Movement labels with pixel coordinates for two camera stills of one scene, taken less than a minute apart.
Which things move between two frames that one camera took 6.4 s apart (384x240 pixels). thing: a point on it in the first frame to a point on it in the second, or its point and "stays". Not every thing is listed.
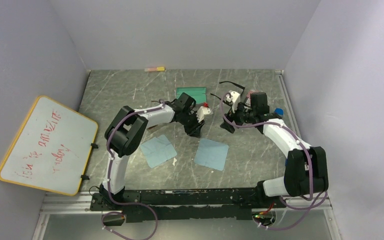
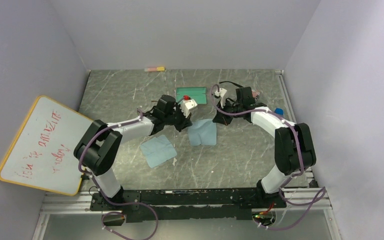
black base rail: [143, 205] stays
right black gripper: [232, 116] to [222, 118]
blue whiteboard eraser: [279, 111] stays
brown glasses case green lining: [197, 94] stays
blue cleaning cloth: [158, 150] stays
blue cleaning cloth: [211, 154] to [203, 132]
